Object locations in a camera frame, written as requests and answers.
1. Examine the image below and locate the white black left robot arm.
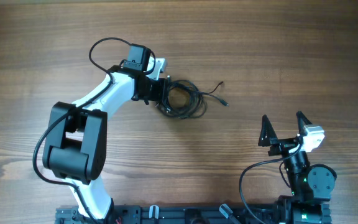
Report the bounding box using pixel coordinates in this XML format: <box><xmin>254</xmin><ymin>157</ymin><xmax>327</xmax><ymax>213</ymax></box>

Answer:
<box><xmin>37</xmin><ymin>44</ymin><xmax>167</xmax><ymax>223</ymax></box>

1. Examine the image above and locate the thin black usb cable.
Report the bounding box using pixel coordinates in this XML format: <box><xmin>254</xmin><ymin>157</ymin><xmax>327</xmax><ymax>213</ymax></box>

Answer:
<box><xmin>160</xmin><ymin>79</ymin><xmax>224</xmax><ymax>120</ymax></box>

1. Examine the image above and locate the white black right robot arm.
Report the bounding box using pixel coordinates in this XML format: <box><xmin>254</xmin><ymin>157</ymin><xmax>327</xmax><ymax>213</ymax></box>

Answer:
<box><xmin>258</xmin><ymin>111</ymin><xmax>337</xmax><ymax>224</ymax></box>

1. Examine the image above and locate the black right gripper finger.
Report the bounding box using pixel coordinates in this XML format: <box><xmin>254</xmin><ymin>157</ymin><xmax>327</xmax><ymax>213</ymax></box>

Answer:
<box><xmin>296</xmin><ymin>111</ymin><xmax>312</xmax><ymax>135</ymax></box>
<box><xmin>258</xmin><ymin>114</ymin><xmax>278</xmax><ymax>147</ymax></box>

